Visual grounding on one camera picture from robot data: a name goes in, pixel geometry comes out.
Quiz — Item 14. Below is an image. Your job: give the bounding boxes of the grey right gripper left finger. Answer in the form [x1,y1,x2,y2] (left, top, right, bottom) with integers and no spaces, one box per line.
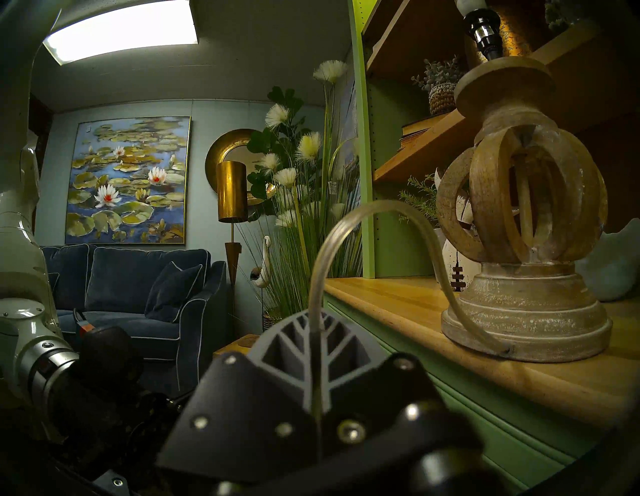
[155,310,322,483]

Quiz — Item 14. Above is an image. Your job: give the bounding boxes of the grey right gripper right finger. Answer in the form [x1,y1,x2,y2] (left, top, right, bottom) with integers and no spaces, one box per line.
[314,310,483,468]

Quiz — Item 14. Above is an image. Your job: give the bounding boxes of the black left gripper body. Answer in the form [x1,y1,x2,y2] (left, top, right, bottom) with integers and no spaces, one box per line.
[55,309,186,451]

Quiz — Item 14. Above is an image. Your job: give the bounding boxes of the clear lamp cable with switch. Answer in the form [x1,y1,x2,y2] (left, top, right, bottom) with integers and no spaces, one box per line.
[307,199,511,416]

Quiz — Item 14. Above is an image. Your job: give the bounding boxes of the yellow wood stump stool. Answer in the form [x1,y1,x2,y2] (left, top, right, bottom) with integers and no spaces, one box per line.
[212,334,261,361]

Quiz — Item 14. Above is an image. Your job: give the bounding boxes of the dark blue sofa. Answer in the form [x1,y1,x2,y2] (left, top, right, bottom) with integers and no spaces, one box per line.
[40,244,228,396]

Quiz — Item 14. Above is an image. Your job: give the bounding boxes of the dark blue cushion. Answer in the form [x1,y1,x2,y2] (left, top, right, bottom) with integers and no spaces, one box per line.
[144,261,205,323]

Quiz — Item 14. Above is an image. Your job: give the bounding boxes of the white swan figurine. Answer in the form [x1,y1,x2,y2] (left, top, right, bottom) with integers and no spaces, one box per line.
[250,235,273,321]

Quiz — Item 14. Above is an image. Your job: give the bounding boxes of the white whale tail figurine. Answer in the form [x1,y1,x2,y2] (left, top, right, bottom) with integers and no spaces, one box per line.
[434,167,483,292]

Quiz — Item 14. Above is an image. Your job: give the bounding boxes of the green cabinet hutch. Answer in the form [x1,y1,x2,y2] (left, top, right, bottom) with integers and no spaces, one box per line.
[322,0,640,496]

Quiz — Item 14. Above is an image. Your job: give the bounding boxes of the tall grass plant in basket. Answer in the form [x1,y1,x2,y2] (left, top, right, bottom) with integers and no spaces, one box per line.
[235,59,363,331]

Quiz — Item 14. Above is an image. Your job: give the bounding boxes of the carved wooden table lamp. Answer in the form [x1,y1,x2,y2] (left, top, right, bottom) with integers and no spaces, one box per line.
[435,0,613,363]

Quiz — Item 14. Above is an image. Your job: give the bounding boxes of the water lily painting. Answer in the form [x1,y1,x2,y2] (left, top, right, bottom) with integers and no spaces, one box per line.
[65,116,192,246]

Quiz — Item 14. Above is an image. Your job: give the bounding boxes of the rosemary plant in grey pot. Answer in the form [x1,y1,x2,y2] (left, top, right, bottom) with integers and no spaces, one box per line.
[398,174,446,281]

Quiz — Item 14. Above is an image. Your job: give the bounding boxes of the gold cylinder floor lamp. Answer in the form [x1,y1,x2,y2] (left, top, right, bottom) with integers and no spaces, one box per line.
[216,160,249,286]

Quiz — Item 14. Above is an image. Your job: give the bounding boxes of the round gold framed mirror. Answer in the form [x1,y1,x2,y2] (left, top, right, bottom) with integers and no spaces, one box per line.
[205,128,278,206]

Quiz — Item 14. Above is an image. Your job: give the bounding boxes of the old yellowed book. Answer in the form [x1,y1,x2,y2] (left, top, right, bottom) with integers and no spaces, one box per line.
[398,131,431,151]

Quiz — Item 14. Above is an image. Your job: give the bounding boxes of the pale blue shell dish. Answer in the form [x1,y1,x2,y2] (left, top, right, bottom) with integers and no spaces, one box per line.
[575,218,640,302]

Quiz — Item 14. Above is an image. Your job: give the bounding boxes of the eucalyptus plant in woven pot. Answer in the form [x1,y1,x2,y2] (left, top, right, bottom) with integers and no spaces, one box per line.
[411,56,466,117]

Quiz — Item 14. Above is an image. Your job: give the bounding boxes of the dark leafy plant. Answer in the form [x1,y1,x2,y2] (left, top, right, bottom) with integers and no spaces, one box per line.
[247,86,306,201]

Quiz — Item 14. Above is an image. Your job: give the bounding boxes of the rectangular ceiling light panel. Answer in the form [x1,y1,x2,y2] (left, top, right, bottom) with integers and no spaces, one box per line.
[42,0,199,66]

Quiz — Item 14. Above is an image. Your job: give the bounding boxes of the large copper vase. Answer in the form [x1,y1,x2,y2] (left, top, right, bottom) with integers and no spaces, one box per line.
[492,0,551,58]

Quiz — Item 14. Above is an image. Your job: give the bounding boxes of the white flowers in glass vase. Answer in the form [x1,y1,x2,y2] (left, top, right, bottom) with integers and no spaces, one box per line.
[545,0,601,33]

